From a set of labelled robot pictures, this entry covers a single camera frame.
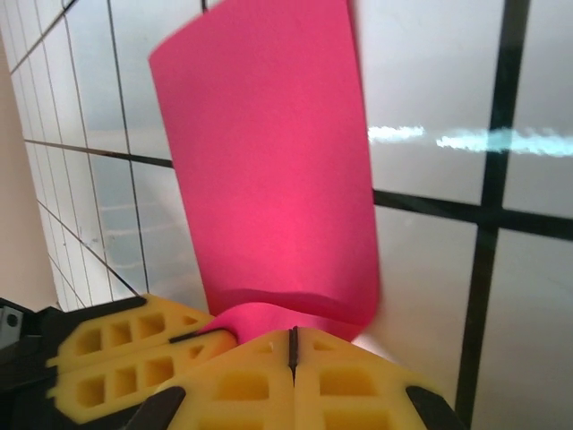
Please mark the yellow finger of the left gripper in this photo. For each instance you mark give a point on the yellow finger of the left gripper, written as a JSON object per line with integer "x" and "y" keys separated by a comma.
{"x": 134, "y": 374}
{"x": 134, "y": 329}

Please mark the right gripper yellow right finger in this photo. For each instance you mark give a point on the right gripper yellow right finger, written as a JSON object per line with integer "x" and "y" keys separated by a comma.
{"x": 309, "y": 403}

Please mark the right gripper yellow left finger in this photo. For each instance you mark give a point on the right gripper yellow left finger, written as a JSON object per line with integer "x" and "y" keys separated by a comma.
{"x": 277, "y": 403}

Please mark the red cloth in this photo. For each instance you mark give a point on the red cloth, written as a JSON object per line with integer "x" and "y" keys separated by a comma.
{"x": 268, "y": 179}

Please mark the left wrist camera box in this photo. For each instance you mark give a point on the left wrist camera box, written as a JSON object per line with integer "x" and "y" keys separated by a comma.
{"x": 9, "y": 322}

